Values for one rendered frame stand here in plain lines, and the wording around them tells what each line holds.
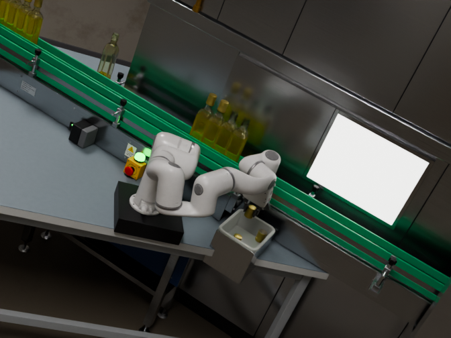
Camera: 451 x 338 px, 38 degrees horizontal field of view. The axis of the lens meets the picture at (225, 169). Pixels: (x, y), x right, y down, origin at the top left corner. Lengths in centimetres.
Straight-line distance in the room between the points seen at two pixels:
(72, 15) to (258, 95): 300
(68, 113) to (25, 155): 34
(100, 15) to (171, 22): 262
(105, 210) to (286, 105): 85
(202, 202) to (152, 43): 109
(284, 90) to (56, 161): 96
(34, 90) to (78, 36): 259
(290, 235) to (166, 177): 81
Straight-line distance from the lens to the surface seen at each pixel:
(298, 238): 271
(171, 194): 209
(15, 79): 311
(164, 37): 297
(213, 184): 210
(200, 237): 258
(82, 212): 249
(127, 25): 556
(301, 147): 277
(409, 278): 268
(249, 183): 221
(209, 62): 288
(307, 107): 272
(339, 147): 272
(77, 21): 556
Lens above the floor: 218
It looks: 27 degrees down
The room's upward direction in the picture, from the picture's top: 23 degrees clockwise
